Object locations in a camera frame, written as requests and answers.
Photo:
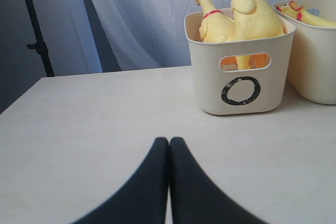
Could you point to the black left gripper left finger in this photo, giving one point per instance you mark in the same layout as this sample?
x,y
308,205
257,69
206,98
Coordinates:
x,y
143,198

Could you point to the detached yellow chicken head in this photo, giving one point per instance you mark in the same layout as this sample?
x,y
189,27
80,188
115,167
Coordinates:
x,y
293,10

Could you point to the black backdrop stand pole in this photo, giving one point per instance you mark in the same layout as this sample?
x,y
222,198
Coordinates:
x,y
39,46

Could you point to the yellow rubber chicken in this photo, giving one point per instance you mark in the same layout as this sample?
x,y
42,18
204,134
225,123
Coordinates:
x,y
255,19
215,26

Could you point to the cream bin marked O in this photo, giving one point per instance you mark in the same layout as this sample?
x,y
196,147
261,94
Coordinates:
x,y
223,92

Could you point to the cream bin marked X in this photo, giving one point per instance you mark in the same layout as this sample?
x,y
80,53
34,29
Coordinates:
x,y
312,61

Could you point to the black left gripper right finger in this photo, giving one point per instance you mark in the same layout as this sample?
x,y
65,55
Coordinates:
x,y
195,198

